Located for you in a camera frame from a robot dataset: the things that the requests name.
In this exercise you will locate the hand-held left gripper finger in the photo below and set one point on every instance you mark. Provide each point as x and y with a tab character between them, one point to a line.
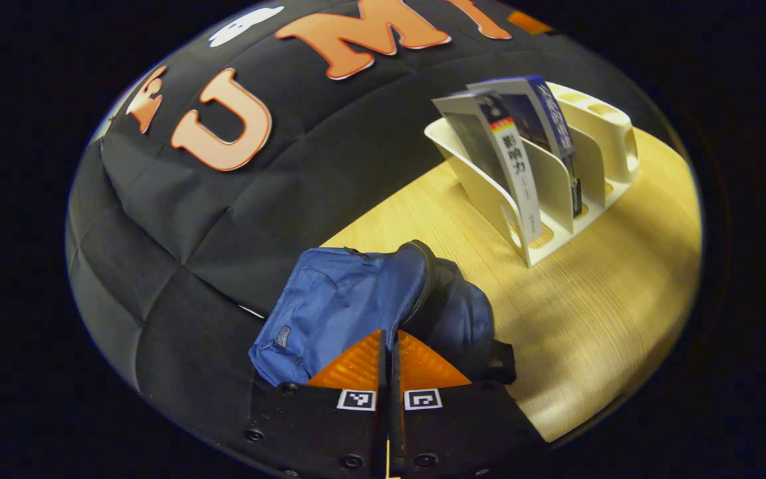
397	419
382	419

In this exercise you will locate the blue schoolbag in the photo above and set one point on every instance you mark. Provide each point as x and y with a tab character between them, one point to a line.
343	299

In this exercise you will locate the white spine book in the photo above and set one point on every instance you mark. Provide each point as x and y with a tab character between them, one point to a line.
516	173

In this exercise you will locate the blue spine book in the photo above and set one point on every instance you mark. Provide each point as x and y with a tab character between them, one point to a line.
552	120

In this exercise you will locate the white plastic bookshelf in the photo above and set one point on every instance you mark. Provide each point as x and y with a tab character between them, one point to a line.
596	140

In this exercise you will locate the black backdrop cloth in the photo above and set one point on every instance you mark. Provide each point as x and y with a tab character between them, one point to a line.
190	233

